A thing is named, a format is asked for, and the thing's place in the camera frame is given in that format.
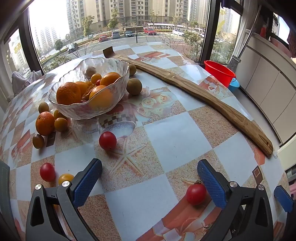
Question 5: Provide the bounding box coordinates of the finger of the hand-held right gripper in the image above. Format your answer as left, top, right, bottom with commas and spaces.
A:
274, 185, 295, 214

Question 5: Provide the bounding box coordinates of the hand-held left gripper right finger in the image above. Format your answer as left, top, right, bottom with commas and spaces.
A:
197, 159, 274, 241

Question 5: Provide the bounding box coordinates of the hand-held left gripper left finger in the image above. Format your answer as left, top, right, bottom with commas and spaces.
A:
25, 158, 103, 241

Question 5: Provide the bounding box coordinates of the clear glass bowl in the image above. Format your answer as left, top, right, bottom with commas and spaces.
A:
48, 57, 130, 120

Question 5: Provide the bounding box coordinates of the white low unit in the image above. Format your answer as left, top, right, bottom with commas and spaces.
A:
277, 140, 296, 172

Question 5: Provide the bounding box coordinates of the yellow-brown round fruit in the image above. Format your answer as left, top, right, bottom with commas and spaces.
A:
54, 118, 68, 132
54, 109, 67, 120

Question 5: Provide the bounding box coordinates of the olive round fruit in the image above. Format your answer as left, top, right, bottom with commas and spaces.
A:
32, 134, 45, 149

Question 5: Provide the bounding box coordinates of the checkered printed tablecloth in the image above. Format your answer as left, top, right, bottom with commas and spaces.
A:
0, 42, 285, 241

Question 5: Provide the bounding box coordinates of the smooth orange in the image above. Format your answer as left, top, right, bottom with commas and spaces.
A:
75, 81, 89, 96
89, 85, 114, 110
100, 72, 121, 87

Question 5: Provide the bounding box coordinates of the long curved wooden board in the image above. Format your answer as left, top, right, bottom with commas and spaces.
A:
103, 46, 274, 157

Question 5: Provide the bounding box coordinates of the dried orange peel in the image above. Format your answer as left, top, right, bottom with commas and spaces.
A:
81, 84, 96, 100

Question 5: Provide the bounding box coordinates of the large textured orange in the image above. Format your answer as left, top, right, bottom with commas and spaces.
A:
56, 82, 82, 105

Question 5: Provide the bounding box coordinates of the blue plastic basin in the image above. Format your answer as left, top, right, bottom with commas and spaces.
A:
228, 77, 240, 92

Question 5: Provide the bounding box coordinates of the red plastic bucket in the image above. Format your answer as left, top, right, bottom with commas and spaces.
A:
204, 60, 236, 88

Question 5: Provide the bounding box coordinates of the white cabinet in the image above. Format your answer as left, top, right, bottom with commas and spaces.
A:
236, 35, 296, 144

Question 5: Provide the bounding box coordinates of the white crumpled cloth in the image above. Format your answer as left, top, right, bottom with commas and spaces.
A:
11, 71, 42, 94

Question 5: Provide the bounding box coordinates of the long-handled grey brush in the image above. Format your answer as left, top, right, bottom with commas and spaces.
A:
228, 29, 253, 70

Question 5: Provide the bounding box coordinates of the black window frame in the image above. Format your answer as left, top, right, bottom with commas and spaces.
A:
0, 0, 245, 77

